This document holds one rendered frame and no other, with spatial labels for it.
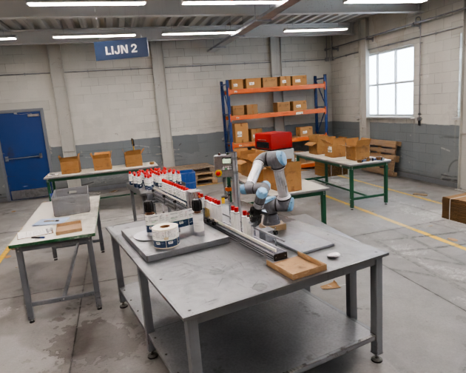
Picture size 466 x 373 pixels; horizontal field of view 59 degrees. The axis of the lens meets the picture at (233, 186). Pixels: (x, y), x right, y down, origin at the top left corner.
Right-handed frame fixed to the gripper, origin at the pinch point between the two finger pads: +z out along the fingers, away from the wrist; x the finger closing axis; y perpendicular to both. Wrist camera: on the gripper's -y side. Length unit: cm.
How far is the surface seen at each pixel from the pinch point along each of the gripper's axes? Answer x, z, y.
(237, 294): 60, -16, 49
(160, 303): -27, 105, 58
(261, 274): 47, -8, 23
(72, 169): -527, 320, 59
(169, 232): -24, 13, 58
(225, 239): -12.7, 22.5, 14.3
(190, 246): -13, 22, 44
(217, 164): -72, -5, -1
